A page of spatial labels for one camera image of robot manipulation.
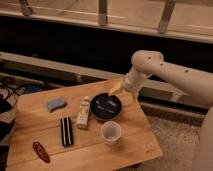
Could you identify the left metal chair leg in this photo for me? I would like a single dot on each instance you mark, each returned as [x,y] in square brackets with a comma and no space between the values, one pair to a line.
[25,8]

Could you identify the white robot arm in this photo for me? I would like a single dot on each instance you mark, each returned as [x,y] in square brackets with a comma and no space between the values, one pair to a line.
[196,83]

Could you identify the red brown oval object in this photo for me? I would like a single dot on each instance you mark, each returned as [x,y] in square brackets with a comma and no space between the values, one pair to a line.
[41,152]

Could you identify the right metal chair leg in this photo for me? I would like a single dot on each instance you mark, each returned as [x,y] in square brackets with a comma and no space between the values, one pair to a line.
[166,15]

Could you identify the middle metal chair leg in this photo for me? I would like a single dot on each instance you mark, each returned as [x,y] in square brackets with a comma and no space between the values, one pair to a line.
[102,5]

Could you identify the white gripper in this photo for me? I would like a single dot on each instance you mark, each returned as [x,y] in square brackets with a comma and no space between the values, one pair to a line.
[132,83]

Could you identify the black striped case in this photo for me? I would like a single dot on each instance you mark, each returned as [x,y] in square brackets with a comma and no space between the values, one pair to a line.
[66,132]

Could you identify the black round tin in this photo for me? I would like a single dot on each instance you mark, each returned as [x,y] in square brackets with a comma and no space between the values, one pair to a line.
[105,107]

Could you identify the white tube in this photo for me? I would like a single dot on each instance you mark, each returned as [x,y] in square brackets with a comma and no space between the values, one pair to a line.
[83,114]

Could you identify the metal chair leg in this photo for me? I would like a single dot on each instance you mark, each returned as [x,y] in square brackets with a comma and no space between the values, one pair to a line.
[102,5]
[166,15]
[25,8]

